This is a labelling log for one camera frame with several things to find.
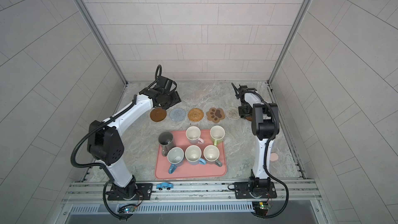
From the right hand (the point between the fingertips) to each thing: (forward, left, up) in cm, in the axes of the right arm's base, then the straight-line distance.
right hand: (248, 115), depth 100 cm
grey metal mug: (-17, +50, +7) cm, 54 cm away
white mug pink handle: (-14, +36, +6) cm, 39 cm away
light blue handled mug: (-24, +36, +3) cm, 44 cm away
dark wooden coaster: (-4, 0, +2) cm, 4 cm away
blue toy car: (-38, +49, +5) cm, 62 cm away
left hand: (+3, +41, +17) cm, 45 cm away
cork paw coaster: (0, +21, +2) cm, 21 cm away
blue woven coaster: (+2, +46, +3) cm, 46 cm away
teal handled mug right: (-25, +26, +3) cm, 36 cm away
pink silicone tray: (-32, +40, +2) cm, 51 cm away
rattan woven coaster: (+1, +34, +3) cm, 35 cm away
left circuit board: (-46, +63, +6) cm, 78 cm away
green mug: (-15, +22, +6) cm, 27 cm away
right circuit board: (-49, +6, 0) cm, 49 cm away
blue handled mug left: (-25, +45, +4) cm, 51 cm away
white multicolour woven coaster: (+1, +10, +2) cm, 11 cm away
